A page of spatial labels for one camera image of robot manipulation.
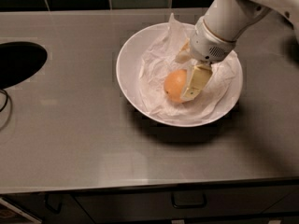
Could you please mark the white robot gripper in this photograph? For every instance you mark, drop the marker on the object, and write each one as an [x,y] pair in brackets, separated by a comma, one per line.
[207,45]

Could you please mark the orange fruit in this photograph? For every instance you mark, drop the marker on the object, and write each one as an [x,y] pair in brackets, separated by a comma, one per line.
[174,84]

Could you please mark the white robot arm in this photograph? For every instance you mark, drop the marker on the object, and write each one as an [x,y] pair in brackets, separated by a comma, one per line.
[216,33]

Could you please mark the white ceramic bowl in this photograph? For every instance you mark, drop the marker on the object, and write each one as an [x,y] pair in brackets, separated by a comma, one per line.
[128,69]

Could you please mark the crumpled white paper towel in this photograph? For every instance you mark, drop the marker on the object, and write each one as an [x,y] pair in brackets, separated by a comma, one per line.
[158,61]

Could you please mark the dark drawer front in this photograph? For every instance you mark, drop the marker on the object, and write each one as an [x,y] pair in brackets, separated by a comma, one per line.
[157,205]

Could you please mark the black round object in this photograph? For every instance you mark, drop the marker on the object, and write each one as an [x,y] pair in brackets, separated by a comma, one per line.
[19,61]

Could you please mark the black drawer handle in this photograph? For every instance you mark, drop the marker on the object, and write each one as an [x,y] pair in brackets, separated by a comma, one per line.
[188,200]

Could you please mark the black cabinet handle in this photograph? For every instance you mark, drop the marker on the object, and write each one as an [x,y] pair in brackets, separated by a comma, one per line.
[53,202]

